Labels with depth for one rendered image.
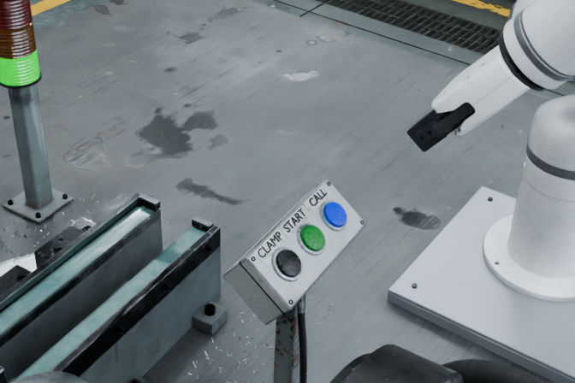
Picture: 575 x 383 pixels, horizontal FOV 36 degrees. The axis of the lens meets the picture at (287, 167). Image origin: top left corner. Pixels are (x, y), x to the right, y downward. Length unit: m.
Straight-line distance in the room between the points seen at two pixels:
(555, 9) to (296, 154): 0.79
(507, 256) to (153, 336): 0.53
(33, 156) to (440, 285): 0.64
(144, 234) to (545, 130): 0.56
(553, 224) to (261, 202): 0.47
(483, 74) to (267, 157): 0.71
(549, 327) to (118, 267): 0.59
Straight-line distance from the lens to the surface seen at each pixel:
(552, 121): 1.19
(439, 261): 1.32
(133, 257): 1.23
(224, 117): 1.66
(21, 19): 1.28
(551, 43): 0.88
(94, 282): 1.18
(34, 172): 1.41
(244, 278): 0.90
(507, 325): 1.24
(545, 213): 1.24
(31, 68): 1.32
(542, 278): 1.31
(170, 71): 1.83
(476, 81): 0.91
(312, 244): 0.93
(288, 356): 1.06
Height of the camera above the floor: 1.66
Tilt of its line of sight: 34 degrees down
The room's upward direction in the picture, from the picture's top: 3 degrees clockwise
